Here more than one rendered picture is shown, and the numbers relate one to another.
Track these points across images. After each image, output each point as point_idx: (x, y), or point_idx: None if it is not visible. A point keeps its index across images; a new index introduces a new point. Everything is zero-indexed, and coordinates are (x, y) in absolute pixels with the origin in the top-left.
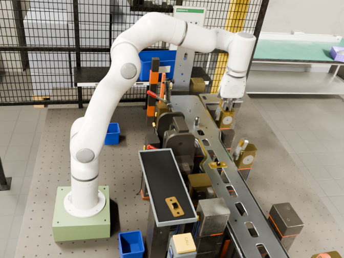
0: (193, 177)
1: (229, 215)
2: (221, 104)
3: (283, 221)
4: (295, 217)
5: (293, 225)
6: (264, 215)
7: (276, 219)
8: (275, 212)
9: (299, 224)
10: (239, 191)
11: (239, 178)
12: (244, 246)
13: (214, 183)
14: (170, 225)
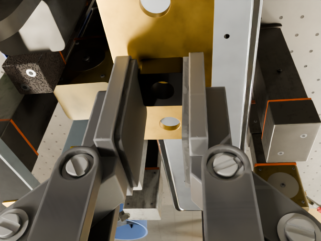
0: (68, 94)
1: (167, 120)
2: (92, 110)
3: (267, 154)
4: (301, 150)
5: (281, 161)
6: (246, 122)
7: (267, 130)
8: (270, 131)
9: (295, 160)
10: (219, 68)
11: (241, 23)
12: (176, 162)
13: None
14: (56, 104)
